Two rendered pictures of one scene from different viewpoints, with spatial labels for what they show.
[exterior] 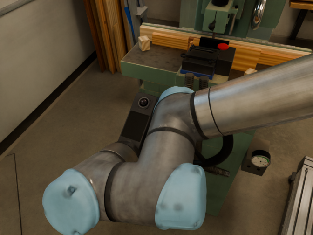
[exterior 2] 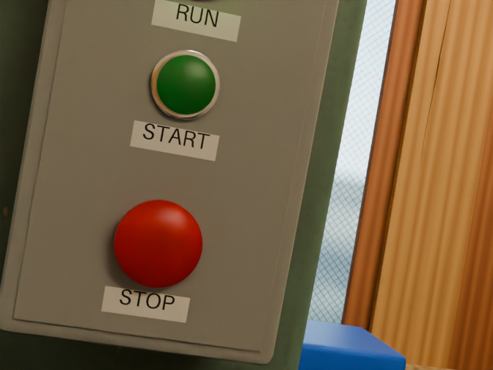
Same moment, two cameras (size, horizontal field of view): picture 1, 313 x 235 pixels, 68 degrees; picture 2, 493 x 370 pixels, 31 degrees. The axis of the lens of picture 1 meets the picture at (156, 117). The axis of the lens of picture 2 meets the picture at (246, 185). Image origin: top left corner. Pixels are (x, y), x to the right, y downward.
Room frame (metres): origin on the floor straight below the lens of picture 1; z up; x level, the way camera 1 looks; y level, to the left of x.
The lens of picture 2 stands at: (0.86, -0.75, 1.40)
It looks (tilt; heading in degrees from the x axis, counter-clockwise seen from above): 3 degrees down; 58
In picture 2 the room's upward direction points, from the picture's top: 10 degrees clockwise
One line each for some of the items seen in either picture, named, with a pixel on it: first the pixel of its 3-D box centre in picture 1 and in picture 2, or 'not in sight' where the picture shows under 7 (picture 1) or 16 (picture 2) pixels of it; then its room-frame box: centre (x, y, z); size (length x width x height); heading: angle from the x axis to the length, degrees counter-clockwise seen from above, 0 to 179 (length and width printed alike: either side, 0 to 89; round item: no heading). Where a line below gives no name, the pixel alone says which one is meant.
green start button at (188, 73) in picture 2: not in sight; (185, 84); (1.00, -0.48, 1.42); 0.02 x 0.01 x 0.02; 159
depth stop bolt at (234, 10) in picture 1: (232, 20); not in sight; (0.80, -0.26, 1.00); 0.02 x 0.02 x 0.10; 69
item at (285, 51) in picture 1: (216, 45); not in sight; (0.78, -0.22, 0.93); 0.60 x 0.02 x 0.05; 69
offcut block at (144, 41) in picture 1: (144, 43); not in sight; (0.80, 0.05, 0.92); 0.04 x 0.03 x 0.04; 22
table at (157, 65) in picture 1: (207, 77); not in sight; (0.66, -0.17, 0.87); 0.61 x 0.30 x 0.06; 69
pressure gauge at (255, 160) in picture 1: (260, 159); not in sight; (0.47, -0.37, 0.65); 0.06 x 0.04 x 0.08; 69
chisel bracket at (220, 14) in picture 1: (218, 16); not in sight; (0.78, -0.21, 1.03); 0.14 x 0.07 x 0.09; 159
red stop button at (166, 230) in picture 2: not in sight; (158, 243); (1.00, -0.48, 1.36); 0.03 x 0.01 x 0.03; 159
